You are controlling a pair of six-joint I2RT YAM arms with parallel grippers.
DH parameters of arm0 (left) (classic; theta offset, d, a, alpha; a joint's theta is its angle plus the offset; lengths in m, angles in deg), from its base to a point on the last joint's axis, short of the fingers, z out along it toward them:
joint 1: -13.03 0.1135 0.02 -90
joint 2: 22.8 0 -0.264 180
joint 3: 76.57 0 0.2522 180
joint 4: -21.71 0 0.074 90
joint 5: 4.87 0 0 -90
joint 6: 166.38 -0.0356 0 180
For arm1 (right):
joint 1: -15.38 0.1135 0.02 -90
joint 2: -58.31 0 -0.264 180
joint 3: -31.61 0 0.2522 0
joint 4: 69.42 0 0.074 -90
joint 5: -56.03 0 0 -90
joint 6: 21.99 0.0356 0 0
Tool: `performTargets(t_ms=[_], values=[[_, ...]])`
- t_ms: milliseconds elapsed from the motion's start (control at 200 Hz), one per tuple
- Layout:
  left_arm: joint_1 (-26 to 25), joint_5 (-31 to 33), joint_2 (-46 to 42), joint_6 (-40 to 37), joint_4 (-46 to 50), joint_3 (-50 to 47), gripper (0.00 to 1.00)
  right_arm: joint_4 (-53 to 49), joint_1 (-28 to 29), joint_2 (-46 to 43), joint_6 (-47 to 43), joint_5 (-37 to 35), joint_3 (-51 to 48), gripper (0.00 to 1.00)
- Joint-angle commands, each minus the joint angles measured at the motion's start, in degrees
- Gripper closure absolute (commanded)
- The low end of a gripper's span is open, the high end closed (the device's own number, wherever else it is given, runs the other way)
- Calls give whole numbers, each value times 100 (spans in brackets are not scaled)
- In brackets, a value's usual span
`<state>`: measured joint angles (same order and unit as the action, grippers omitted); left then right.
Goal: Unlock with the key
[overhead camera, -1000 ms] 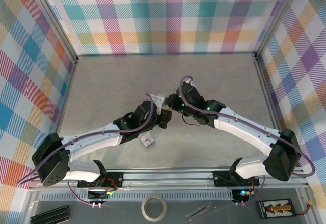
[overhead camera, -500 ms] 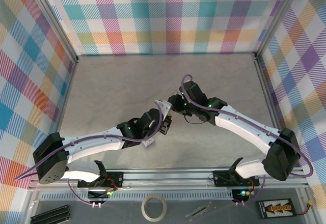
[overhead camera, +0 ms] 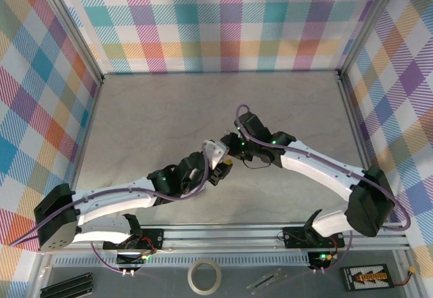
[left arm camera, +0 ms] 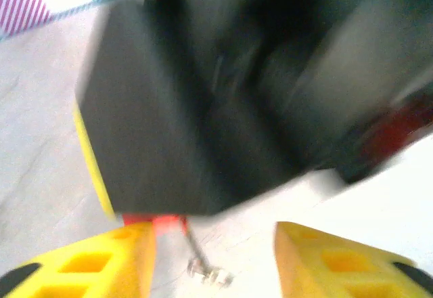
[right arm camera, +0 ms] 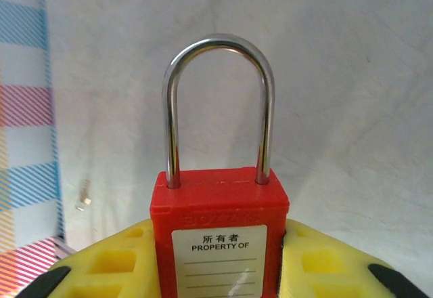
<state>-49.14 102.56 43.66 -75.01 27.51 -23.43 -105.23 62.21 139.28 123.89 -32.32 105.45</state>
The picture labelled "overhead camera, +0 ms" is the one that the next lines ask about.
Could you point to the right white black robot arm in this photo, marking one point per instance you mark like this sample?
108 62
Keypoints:
321 176

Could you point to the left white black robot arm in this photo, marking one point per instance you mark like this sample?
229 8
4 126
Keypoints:
111 206

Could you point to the black electronics board green light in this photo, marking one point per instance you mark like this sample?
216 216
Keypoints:
318 260
126 260

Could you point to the clear tape roll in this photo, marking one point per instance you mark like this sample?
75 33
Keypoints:
204 288

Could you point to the clear acrylic slotted strip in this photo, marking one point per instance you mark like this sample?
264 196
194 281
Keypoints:
265 280

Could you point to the black aluminium profile bar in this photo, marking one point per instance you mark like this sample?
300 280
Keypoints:
67 286

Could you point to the black battery pack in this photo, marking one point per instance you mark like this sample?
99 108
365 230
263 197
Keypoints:
365 277

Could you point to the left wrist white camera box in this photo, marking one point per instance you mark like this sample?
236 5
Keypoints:
214 150

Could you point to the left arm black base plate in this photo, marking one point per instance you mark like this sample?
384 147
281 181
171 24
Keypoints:
154 235

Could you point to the long aluminium mounting rail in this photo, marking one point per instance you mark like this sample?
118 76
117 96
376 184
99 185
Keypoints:
220 237

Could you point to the aluminium side floor rail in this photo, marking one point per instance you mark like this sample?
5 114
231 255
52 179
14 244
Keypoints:
88 125
352 108

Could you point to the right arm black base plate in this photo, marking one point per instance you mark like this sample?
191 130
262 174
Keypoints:
292 237

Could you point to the aluminium frame post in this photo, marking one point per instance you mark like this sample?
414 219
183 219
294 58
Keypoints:
368 23
75 30

